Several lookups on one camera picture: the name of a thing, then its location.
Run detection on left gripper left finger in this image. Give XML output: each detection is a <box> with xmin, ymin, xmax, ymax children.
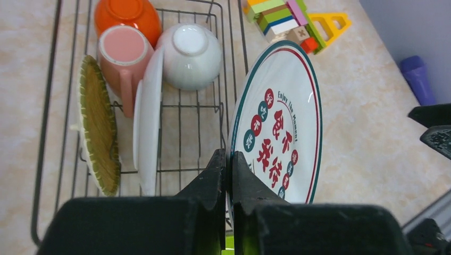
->
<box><xmin>37</xmin><ymin>149</ymin><xmax>226</xmax><ymax>254</ymax></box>

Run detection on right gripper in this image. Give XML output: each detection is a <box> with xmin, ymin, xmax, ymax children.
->
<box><xmin>408</xmin><ymin>103</ymin><xmax>450</xmax><ymax>159</ymax></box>

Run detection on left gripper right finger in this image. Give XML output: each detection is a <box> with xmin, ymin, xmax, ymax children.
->
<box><xmin>230</xmin><ymin>152</ymin><xmax>413</xmax><ymax>254</ymax></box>

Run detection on white plate red characters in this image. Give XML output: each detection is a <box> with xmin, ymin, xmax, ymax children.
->
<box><xmin>226</xmin><ymin>40</ymin><xmax>323</xmax><ymax>204</ymax></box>

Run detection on white plate green red rim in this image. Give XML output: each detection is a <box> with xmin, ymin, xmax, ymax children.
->
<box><xmin>133</xmin><ymin>47</ymin><xmax>164</xmax><ymax>196</ymax></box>

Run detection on woven bamboo tray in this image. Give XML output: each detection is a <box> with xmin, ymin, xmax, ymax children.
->
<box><xmin>73</xmin><ymin>55</ymin><xmax>121</xmax><ymax>197</ymax></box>

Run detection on grey wire dish rack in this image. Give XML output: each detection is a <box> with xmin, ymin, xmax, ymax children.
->
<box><xmin>31</xmin><ymin>1</ymin><xmax>247</xmax><ymax>246</ymax></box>

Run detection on white ceramic bowl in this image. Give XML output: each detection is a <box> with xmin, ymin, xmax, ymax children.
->
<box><xmin>156</xmin><ymin>23</ymin><xmax>222</xmax><ymax>91</ymax></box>

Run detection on white cup pink handle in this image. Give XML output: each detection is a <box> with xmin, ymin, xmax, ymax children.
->
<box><xmin>98</xmin><ymin>25</ymin><xmax>154</xmax><ymax>118</ymax></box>

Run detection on orange bowl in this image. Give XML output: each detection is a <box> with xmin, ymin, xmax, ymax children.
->
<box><xmin>94</xmin><ymin>0</ymin><xmax>162</xmax><ymax>48</ymax></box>

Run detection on stack of coloured blocks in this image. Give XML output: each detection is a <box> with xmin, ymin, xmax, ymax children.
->
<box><xmin>241</xmin><ymin>0</ymin><xmax>327</xmax><ymax>54</ymax></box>

